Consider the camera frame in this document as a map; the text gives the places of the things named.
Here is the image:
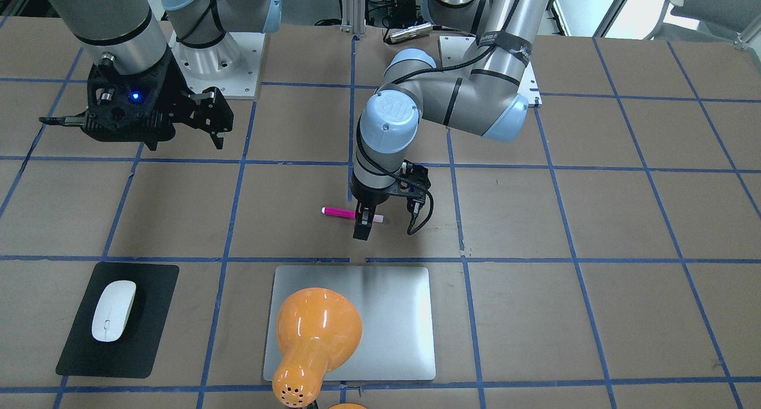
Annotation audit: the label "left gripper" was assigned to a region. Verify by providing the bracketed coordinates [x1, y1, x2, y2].
[350, 170, 396, 241]

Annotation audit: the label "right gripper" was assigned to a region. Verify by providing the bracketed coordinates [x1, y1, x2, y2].
[144, 47, 234, 151]

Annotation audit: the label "pink marker pen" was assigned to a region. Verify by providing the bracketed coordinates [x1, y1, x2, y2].
[321, 206, 384, 223]

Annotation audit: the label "white computer mouse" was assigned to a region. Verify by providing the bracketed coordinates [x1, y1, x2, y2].
[92, 280, 137, 343]

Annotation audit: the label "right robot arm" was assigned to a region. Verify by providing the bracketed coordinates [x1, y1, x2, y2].
[40, 0, 282, 151]

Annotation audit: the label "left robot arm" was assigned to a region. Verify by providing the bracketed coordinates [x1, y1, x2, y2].
[350, 0, 550, 240]

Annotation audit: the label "black mousepad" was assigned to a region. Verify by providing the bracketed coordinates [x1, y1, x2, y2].
[55, 262, 180, 379]

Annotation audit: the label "silver closed laptop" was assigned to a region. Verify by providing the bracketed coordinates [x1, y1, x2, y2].
[263, 265, 436, 382]

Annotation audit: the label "orange desk lamp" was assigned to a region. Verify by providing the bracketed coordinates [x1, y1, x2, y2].
[272, 287, 363, 408]

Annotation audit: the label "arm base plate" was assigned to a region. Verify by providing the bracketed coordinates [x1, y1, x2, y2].
[168, 32, 266, 100]
[438, 35, 543, 106]

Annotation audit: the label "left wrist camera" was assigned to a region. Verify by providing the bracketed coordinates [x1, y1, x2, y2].
[399, 161, 430, 216]

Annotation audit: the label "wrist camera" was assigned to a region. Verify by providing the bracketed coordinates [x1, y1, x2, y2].
[399, 161, 430, 216]
[39, 60, 175, 150]

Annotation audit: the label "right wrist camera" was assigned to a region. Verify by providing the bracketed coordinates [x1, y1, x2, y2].
[39, 60, 175, 150]

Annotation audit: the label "aluminium frame post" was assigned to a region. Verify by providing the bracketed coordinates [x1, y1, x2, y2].
[340, 0, 367, 37]

